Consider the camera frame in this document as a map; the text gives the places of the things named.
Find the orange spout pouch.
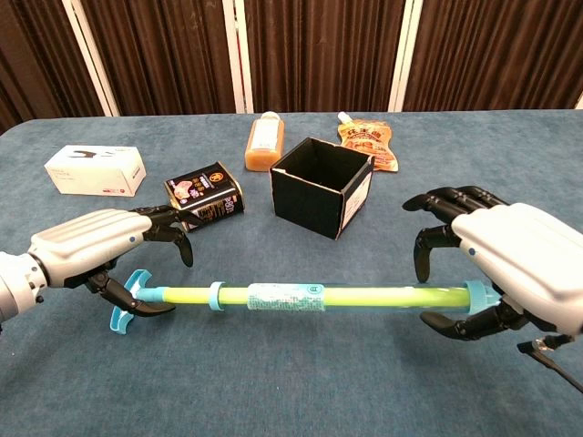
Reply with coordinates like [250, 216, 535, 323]
[335, 111, 402, 174]

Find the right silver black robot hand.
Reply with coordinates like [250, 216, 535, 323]
[402, 185, 583, 342]

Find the dark brown curtain screen panel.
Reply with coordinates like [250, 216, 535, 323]
[0, 0, 120, 134]
[388, 0, 583, 113]
[222, 0, 419, 115]
[62, 0, 255, 117]

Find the black cable with plug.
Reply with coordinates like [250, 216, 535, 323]
[516, 335, 583, 395]

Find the black printed tin can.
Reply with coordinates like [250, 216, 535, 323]
[163, 160, 246, 234]

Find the orange juice bottle white cap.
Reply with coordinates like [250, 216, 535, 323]
[243, 111, 286, 173]

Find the light blue green syringe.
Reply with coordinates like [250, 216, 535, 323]
[110, 269, 503, 336]

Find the white cardboard box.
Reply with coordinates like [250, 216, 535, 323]
[44, 144, 148, 198]

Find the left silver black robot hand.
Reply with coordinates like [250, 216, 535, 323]
[26, 204, 202, 319]

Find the open black cardboard box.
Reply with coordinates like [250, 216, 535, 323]
[268, 137, 376, 241]

